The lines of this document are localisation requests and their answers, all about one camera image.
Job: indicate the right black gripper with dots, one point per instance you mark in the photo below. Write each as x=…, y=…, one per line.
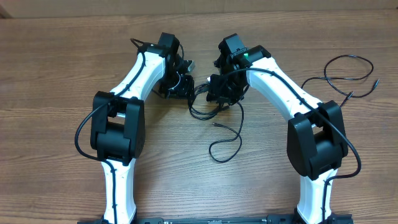
x=219, y=93

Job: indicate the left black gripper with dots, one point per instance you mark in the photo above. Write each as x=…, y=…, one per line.
x=184, y=91

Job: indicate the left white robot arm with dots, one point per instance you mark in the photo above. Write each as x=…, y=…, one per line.
x=114, y=132

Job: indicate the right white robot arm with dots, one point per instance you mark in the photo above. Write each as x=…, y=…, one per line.
x=316, y=138

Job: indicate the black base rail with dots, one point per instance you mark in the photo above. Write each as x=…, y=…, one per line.
x=270, y=219

